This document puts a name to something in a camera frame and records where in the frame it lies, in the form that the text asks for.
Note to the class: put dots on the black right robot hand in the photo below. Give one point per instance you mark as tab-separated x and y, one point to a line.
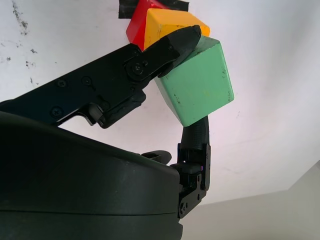
75	187

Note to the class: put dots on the green wooden block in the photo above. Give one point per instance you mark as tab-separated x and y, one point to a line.
200	85

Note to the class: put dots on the yellow wooden block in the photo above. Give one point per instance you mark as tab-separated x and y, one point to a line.
165	22

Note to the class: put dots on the red wooden block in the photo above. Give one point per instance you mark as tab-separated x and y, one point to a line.
137	27

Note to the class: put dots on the black tape strip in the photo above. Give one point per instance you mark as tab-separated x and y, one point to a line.
126	8

